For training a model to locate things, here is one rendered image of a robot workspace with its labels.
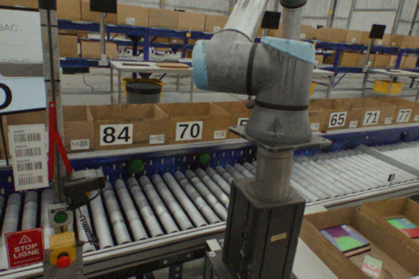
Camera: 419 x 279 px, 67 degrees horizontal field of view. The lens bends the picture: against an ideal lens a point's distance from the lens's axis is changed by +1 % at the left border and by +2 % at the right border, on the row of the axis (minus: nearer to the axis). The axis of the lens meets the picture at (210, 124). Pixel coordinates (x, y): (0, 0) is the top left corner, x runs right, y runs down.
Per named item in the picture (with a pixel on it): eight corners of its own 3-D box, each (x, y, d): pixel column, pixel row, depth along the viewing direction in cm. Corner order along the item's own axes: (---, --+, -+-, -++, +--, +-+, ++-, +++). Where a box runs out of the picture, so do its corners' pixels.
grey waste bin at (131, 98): (144, 136, 431) (145, 90, 412) (117, 127, 454) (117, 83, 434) (166, 127, 473) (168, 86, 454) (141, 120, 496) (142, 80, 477)
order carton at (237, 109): (227, 140, 193) (231, 114, 188) (207, 125, 218) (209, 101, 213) (279, 136, 211) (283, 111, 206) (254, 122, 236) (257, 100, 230)
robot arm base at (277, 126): (325, 140, 89) (331, 106, 87) (272, 146, 81) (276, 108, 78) (281, 123, 105) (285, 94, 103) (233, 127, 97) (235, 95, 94)
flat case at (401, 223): (428, 238, 137) (429, 235, 137) (393, 243, 132) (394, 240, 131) (402, 219, 150) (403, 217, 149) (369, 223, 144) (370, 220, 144)
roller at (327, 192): (333, 205, 166) (335, 197, 165) (273, 164, 210) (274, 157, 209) (340, 203, 169) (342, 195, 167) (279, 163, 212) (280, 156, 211)
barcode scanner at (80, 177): (109, 202, 98) (104, 173, 94) (67, 214, 93) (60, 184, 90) (105, 192, 104) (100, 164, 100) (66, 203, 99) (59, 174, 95)
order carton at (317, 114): (279, 136, 211) (282, 111, 206) (254, 122, 236) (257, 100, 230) (322, 132, 228) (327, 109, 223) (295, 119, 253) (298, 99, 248)
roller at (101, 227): (101, 261, 114) (101, 249, 113) (86, 190, 158) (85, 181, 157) (115, 257, 117) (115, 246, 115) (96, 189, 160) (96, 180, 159)
